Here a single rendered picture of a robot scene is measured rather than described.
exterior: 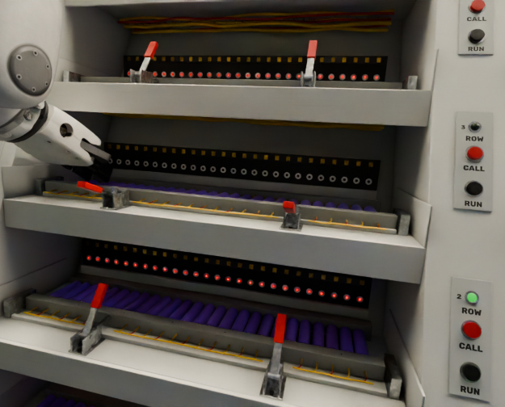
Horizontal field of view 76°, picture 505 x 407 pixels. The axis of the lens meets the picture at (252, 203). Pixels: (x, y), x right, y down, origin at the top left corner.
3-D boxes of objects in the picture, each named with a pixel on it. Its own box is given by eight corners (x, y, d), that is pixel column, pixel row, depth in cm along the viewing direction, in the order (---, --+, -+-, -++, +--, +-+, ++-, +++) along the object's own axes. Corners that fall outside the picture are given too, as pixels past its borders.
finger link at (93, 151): (111, 148, 48) (111, 161, 53) (54, 129, 45) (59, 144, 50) (108, 154, 48) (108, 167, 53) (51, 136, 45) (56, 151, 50)
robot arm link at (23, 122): (44, 74, 40) (61, 90, 43) (-13, 73, 42) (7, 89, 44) (15, 132, 37) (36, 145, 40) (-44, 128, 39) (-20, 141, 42)
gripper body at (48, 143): (57, 89, 41) (108, 136, 52) (-6, 87, 44) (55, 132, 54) (35, 139, 39) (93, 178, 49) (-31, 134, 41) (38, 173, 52)
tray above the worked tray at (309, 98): (427, 127, 42) (445, 10, 39) (36, 109, 54) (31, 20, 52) (394, 134, 61) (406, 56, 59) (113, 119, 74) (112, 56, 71)
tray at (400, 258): (420, 284, 38) (433, 206, 36) (5, 226, 51) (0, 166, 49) (389, 239, 57) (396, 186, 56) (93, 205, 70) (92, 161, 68)
